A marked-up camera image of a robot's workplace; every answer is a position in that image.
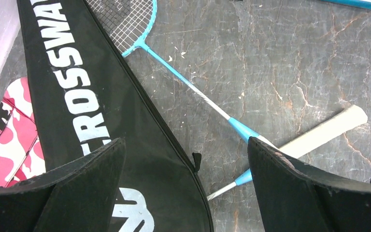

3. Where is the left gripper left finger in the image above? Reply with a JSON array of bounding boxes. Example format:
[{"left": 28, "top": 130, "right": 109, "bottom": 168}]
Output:
[{"left": 0, "top": 138, "right": 126, "bottom": 232}]

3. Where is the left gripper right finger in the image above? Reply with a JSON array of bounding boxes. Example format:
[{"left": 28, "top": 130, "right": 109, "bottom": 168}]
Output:
[{"left": 247, "top": 137, "right": 371, "bottom": 232}]

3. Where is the black Crossway racket bag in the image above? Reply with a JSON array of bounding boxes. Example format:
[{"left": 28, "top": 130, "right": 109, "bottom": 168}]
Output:
[{"left": 17, "top": 0, "right": 214, "bottom": 232}]

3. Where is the blue badminton racket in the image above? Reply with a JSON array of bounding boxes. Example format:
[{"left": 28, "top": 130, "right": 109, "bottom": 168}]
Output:
[
  {"left": 87, "top": 0, "right": 274, "bottom": 146},
  {"left": 206, "top": 104, "right": 369, "bottom": 202}
]

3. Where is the blue Sport racket bag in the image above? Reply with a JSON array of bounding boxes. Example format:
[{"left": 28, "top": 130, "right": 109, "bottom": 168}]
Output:
[{"left": 324, "top": 0, "right": 371, "bottom": 10}]

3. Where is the pink camouflage racket bag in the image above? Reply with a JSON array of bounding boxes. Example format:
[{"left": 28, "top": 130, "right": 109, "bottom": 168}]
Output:
[{"left": 0, "top": 77, "right": 46, "bottom": 188}]

